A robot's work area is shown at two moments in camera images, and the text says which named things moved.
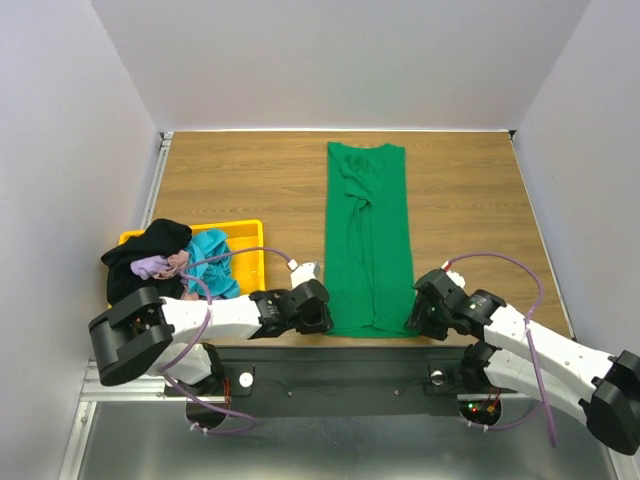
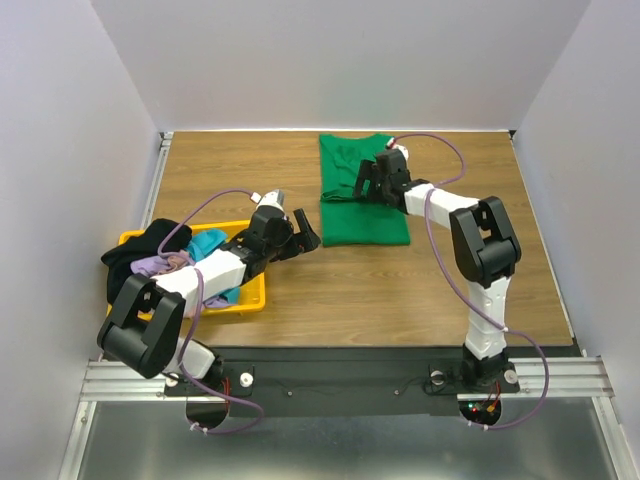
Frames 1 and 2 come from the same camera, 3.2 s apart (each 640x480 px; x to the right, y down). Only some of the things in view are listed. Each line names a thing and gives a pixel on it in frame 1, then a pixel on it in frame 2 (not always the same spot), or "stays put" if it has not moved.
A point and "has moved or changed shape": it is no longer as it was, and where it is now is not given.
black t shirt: x=162 y=238 stays put
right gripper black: x=426 y=310 to x=370 y=179
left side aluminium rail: x=166 y=139 stays put
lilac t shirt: x=146 y=267 stays put
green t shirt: x=367 y=259 has moved or changed shape
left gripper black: x=322 y=322 to x=306 y=238
